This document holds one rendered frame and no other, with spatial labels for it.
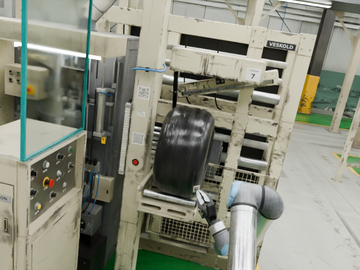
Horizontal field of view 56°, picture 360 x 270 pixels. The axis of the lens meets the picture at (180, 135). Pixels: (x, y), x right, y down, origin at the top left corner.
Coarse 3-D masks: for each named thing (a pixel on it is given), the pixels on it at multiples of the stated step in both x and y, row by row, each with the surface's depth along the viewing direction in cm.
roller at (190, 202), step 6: (144, 192) 208; (150, 192) 208; (156, 192) 208; (162, 192) 209; (156, 198) 209; (162, 198) 207; (168, 198) 206; (174, 198) 206; (180, 198) 206; (186, 198) 206; (186, 204) 205; (192, 204) 204
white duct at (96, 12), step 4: (96, 0) 218; (100, 0) 218; (104, 0) 218; (108, 0) 219; (112, 0) 220; (96, 4) 219; (100, 4) 219; (104, 4) 220; (108, 4) 221; (92, 8) 220; (96, 8) 220; (100, 8) 221; (104, 8) 222; (92, 12) 221; (96, 12) 222; (100, 12) 223; (92, 16) 223; (96, 16) 225
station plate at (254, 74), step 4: (248, 68) 209; (252, 68) 209; (248, 72) 210; (252, 72) 209; (256, 72) 209; (260, 72) 209; (248, 76) 211; (252, 76) 210; (256, 76) 210; (252, 80) 211; (256, 80) 210
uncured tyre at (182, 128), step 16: (176, 112) 198; (192, 112) 199; (208, 112) 206; (176, 128) 190; (192, 128) 189; (208, 128) 193; (160, 144) 189; (176, 144) 186; (192, 144) 185; (208, 144) 192; (160, 160) 188; (176, 160) 186; (192, 160) 185; (208, 160) 230; (160, 176) 192; (176, 176) 189; (192, 176) 187; (176, 192) 199; (192, 192) 196
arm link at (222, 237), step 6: (216, 234) 181; (222, 234) 180; (228, 234) 181; (216, 240) 181; (222, 240) 179; (228, 240) 179; (216, 246) 185; (222, 246) 178; (228, 246) 177; (222, 252) 179
